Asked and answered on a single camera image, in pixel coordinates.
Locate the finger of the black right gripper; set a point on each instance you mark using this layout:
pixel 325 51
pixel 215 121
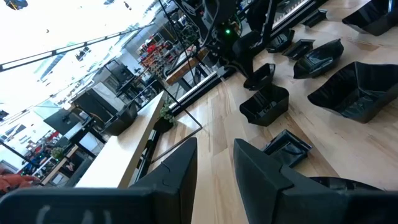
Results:
pixel 249 70

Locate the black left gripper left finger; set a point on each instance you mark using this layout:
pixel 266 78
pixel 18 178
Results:
pixel 177 186

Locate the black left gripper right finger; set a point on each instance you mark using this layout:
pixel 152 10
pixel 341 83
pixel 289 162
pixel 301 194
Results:
pixel 264 193

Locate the black leaf shaped plate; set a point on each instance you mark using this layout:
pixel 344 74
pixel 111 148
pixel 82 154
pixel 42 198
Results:
pixel 281 42
pixel 262 77
pixel 320 60

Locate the black wavy square plate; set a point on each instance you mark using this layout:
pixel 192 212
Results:
pixel 121 121
pixel 357 93
pixel 267 107
pixel 373 17

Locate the small black square plate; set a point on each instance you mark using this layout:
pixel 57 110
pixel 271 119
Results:
pixel 287 149
pixel 298 49
pixel 314 18

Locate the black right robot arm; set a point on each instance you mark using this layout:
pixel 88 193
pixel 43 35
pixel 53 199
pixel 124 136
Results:
pixel 214 18

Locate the wooden shelf riser black legs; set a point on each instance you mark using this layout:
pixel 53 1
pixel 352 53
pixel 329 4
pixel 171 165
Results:
pixel 124 155

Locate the wooden background desk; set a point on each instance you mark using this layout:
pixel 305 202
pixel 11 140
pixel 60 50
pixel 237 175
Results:
pixel 186 67

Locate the small green potted plant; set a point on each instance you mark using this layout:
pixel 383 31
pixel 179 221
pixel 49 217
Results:
pixel 168 115

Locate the green background plant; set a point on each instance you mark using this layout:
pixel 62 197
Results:
pixel 57 153

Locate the person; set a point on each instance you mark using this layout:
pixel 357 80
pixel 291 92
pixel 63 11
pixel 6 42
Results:
pixel 14 182

